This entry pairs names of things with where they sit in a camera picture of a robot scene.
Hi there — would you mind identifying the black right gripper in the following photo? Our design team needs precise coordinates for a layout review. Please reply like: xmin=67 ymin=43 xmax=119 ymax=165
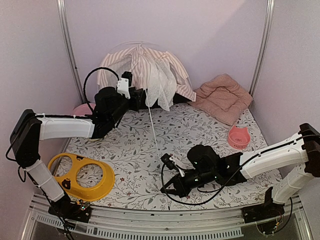
xmin=160 ymin=168 xmax=217 ymax=197

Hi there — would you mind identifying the striped pet tent fabric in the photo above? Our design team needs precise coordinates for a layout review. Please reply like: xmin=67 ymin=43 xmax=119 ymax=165
xmin=96 ymin=48 xmax=197 ymax=112

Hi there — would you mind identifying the white flexible tent pole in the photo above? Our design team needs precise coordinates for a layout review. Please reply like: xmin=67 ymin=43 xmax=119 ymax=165
xmin=96 ymin=41 xmax=195 ymax=101

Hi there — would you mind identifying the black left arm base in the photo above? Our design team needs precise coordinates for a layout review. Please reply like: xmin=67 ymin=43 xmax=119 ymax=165
xmin=48 ymin=193 xmax=92 ymax=223

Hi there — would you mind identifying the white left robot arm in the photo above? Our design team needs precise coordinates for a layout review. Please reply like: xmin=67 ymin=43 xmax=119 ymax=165
xmin=7 ymin=71 xmax=144 ymax=217

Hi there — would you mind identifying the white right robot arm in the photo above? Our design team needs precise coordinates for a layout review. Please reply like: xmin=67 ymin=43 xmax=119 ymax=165
xmin=160 ymin=123 xmax=320 ymax=218

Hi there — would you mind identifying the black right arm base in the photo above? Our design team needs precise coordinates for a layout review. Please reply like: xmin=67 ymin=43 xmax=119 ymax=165
xmin=241 ymin=187 xmax=285 ymax=223

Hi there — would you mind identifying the pink bowl behind tent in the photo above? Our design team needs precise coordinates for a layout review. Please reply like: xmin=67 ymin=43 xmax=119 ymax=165
xmin=71 ymin=103 xmax=93 ymax=119

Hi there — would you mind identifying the pink cat-ear pet bowl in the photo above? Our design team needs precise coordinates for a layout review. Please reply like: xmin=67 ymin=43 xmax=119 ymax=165
xmin=227 ymin=125 xmax=251 ymax=150

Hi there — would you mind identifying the yellow double bowl holder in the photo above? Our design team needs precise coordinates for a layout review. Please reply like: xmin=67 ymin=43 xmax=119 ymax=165
xmin=48 ymin=153 xmax=116 ymax=202

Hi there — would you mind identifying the pink gingham cushion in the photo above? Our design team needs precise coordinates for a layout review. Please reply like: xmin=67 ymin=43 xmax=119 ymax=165
xmin=189 ymin=73 xmax=253 ymax=126

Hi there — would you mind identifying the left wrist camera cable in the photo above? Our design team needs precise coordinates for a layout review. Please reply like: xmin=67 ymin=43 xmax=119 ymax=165
xmin=83 ymin=66 xmax=121 ymax=106

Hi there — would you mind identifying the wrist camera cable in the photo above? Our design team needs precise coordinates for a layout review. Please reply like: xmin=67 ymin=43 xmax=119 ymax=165
xmin=83 ymin=66 xmax=121 ymax=106
xmin=159 ymin=153 xmax=241 ymax=206

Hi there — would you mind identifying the front aluminium rail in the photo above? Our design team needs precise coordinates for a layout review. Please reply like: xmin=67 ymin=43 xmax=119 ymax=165
xmin=21 ymin=192 xmax=313 ymax=240

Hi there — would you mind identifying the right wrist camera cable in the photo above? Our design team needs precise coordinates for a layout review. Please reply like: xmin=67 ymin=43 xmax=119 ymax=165
xmin=159 ymin=153 xmax=241 ymax=206

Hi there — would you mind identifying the left aluminium frame post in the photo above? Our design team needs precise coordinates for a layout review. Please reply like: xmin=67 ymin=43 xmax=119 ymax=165
xmin=56 ymin=0 xmax=85 ymax=104

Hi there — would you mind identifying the aluminium frame post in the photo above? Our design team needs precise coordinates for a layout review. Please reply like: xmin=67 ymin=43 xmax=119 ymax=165
xmin=56 ymin=0 xmax=85 ymax=104
xmin=249 ymin=0 xmax=275 ymax=97

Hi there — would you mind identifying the right aluminium frame post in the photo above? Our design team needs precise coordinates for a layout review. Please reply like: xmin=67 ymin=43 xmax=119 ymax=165
xmin=249 ymin=0 xmax=275 ymax=97

